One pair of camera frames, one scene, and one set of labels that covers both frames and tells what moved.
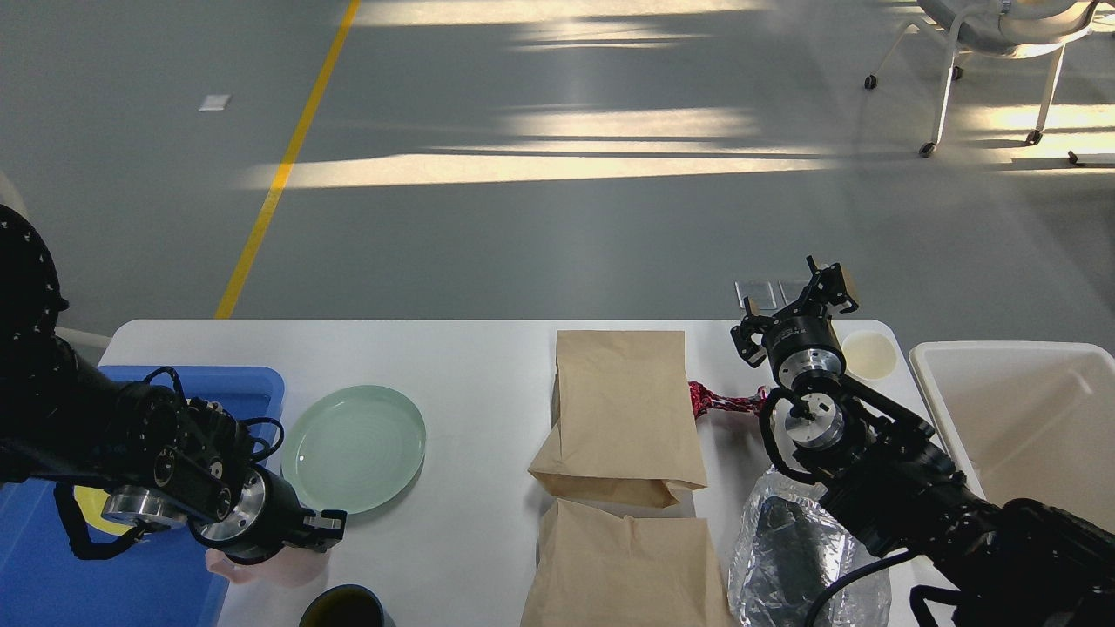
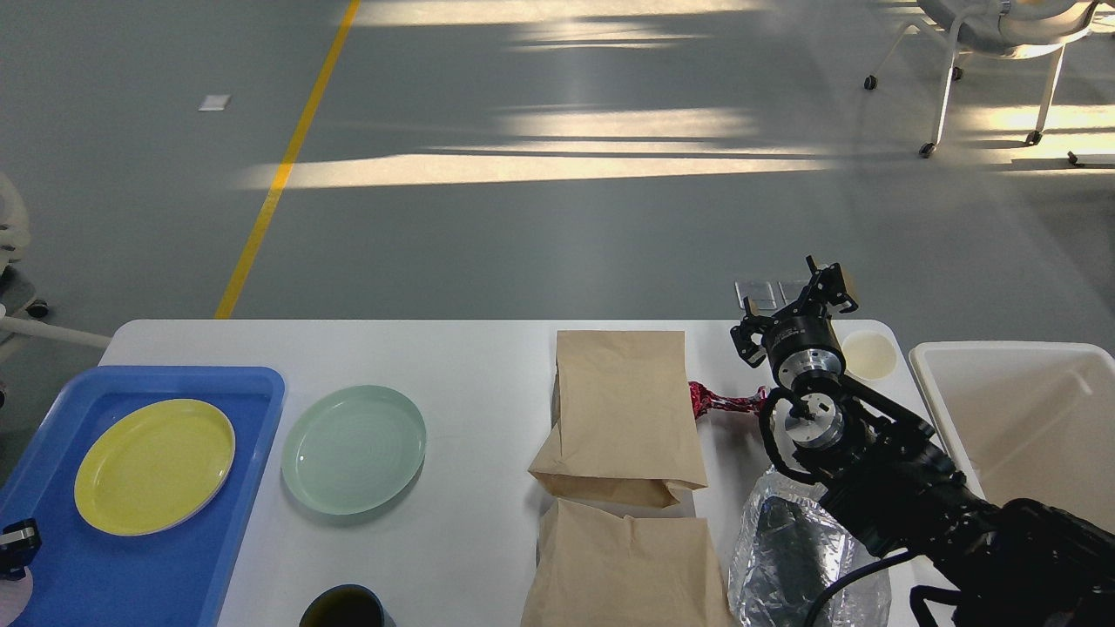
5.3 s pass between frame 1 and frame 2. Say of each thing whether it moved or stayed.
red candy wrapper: stayed
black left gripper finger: moved
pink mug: moved
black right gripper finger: stayed
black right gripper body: stayed
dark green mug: stayed
